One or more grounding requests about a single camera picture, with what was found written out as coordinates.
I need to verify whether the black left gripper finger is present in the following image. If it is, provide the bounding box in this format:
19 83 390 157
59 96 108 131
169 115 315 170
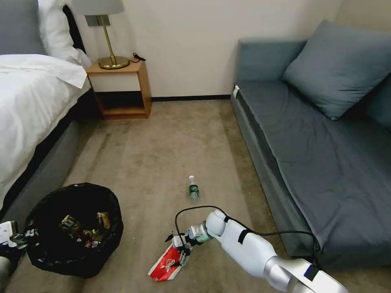
12 232 32 248

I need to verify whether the red and white snack wrapper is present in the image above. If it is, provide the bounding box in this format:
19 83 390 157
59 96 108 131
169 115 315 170
148 245 189 282

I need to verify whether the trash bin with black bag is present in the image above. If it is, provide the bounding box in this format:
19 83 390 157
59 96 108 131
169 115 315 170
24 182 124 279

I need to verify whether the green and yellow snack packet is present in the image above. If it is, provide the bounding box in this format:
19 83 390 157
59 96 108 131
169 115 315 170
58 214 82 237

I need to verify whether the clear plastic bottle green label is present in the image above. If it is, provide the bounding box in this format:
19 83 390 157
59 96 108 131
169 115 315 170
187 175 200 202

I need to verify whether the brown snack packet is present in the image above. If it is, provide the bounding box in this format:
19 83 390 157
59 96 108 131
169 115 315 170
96 211 111 230

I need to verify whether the bed with white duvet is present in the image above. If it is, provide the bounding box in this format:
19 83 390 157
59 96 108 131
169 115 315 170
0 53 92 223

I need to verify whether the blue-grey sofa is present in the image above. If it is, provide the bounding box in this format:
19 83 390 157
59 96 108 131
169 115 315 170
229 20 391 271

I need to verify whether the wooden nightstand white drawer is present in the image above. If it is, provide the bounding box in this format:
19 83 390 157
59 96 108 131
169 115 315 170
86 58 152 120

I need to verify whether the grey padded headboard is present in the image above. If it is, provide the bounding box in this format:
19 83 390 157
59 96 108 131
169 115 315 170
0 0 49 56

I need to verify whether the brass table lamp grey shade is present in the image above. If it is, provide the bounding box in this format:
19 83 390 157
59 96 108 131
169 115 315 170
71 0 130 70

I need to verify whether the white pillow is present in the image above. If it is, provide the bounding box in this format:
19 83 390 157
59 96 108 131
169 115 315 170
37 0 92 69

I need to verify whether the large blue-grey cushion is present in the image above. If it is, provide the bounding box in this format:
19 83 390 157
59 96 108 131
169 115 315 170
281 19 391 121

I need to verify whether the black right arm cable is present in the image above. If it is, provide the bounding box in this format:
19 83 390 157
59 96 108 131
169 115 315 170
174 206 322 265

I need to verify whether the black cable on nightstand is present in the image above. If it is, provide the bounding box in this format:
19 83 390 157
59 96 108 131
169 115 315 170
128 52 147 65

